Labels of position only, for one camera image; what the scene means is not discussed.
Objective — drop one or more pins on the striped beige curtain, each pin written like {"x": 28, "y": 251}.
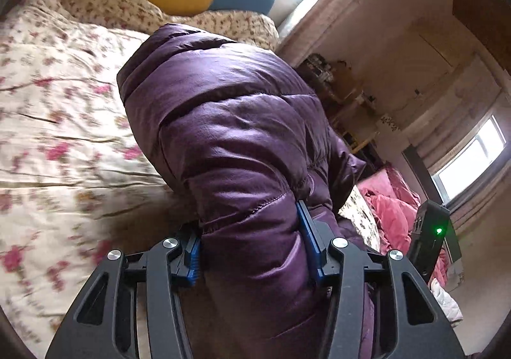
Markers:
{"x": 463, "y": 111}

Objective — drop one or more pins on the floral bed sheet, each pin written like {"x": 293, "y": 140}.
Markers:
{"x": 60, "y": 123}

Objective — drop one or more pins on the floral folded quilt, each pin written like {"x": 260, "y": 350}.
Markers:
{"x": 119, "y": 3}

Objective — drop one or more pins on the small window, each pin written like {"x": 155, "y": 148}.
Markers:
{"x": 471, "y": 161}

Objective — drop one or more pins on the purple down jacket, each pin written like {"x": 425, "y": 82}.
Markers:
{"x": 239, "y": 143}

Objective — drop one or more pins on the white cloth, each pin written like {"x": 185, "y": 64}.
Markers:
{"x": 445, "y": 301}

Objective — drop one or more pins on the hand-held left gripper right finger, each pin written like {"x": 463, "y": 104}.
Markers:
{"x": 309, "y": 239}

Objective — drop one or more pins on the pink quilt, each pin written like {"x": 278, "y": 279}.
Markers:
{"x": 393, "y": 203}

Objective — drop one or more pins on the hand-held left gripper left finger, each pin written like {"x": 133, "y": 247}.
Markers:
{"x": 191, "y": 257}

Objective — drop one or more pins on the cluttered wooden desk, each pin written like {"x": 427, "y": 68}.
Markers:
{"x": 347, "y": 103}

